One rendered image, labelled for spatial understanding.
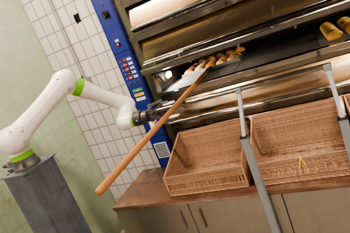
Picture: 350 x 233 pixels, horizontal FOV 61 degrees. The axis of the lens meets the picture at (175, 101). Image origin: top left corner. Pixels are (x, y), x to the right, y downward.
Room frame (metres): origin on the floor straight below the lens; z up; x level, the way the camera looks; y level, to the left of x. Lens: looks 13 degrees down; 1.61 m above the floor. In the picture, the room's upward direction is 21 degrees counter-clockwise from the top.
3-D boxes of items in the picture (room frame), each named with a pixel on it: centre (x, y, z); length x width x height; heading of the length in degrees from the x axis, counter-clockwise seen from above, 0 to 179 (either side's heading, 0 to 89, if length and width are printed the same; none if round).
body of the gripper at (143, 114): (1.76, 0.17, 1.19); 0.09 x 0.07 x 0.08; 65
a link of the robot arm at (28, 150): (1.64, 0.91, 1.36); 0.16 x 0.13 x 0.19; 25
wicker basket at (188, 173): (1.95, -0.08, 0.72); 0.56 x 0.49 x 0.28; 65
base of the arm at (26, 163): (1.67, 0.96, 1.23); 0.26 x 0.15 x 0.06; 62
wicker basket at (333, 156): (1.69, -0.62, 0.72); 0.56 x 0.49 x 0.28; 65
